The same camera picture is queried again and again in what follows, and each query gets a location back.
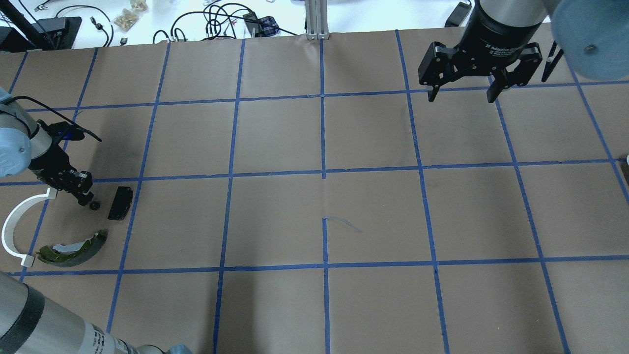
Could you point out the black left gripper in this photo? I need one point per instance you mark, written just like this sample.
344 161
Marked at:
53 162

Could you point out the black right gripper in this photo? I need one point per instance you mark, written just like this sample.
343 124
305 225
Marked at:
496 32

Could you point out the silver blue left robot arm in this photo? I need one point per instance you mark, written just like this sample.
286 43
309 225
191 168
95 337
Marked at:
31 144

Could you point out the black brake pad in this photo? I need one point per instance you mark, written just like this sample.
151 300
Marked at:
121 203

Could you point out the green brake shoe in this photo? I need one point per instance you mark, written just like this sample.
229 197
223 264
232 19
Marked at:
70 255

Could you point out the black power adapter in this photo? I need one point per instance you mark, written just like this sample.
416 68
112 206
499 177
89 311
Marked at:
458 14

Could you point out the black stand base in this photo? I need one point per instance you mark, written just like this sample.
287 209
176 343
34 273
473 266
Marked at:
61 31

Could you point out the bag of wooden pieces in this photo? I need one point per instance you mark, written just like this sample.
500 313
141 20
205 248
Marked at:
130 15

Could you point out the white curved plastic bracket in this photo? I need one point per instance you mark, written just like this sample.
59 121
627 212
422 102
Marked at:
11 221

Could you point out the aluminium frame post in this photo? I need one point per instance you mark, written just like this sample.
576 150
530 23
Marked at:
316 18

